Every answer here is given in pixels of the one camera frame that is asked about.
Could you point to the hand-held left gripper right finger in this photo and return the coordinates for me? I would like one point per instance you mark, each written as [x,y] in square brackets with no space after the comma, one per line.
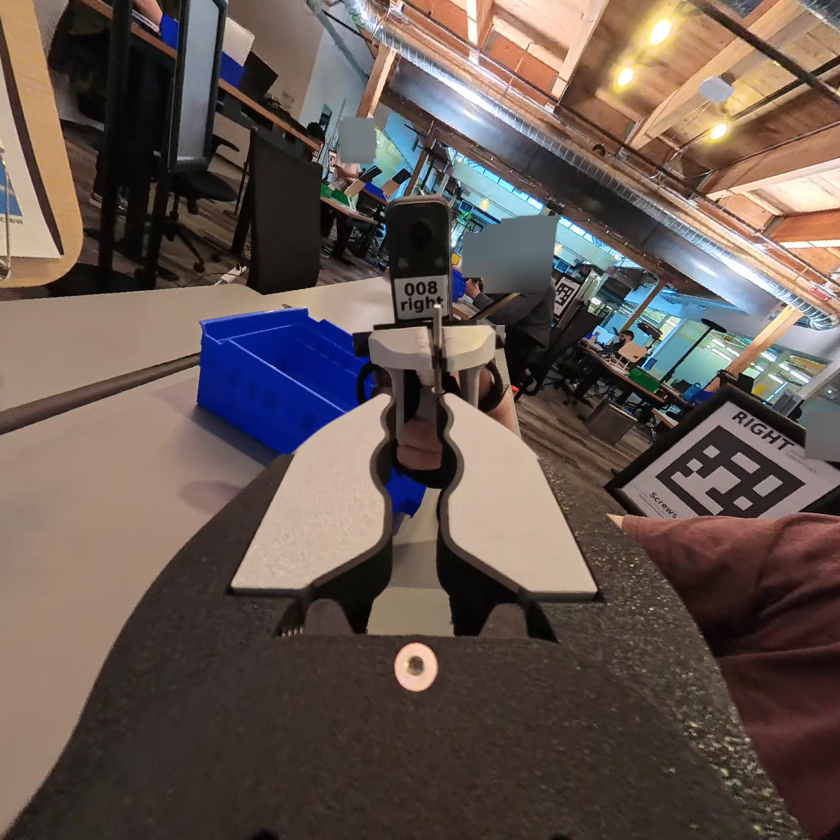
[518,525]

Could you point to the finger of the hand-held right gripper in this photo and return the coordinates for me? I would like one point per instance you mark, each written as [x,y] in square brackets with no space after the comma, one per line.
[466,348]
[400,348]

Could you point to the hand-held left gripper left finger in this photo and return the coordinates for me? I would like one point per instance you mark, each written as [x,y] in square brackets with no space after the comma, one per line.
[315,518]

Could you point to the long steel bolt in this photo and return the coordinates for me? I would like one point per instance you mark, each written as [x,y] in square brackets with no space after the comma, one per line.
[436,348]

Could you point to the blue plastic bin with divider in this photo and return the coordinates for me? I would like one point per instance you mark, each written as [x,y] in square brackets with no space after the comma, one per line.
[275,387]

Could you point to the person's right hand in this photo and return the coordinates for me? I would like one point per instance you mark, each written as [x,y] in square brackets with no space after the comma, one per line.
[420,446]

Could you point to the green storage bin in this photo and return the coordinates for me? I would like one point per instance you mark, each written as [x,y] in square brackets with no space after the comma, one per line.
[336,193]
[646,377]

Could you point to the distant marker sign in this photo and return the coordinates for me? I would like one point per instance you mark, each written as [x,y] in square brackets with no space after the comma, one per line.
[568,295]

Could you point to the grey metal box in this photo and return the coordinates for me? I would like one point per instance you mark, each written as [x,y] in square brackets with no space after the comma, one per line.
[610,423]

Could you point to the framed marker sign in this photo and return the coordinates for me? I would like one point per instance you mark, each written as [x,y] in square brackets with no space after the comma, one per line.
[722,472]

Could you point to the black laptop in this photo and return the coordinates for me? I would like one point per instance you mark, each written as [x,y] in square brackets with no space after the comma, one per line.
[259,75]

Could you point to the small blue storage bin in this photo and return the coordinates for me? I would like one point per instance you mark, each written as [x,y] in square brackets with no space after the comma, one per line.
[231,69]

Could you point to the round ceiling lamp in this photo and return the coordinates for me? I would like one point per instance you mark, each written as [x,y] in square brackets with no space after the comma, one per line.
[625,77]
[718,130]
[659,31]

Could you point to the black framed easel board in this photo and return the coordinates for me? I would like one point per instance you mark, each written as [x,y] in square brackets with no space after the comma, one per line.
[197,79]

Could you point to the white smoke detector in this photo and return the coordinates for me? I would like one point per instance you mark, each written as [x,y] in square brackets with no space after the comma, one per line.
[715,88]

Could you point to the papers on wooden table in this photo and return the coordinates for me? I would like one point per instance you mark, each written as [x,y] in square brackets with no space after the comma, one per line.
[33,98]

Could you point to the black ceiling duct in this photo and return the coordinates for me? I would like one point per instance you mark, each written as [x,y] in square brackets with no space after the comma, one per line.
[590,197]

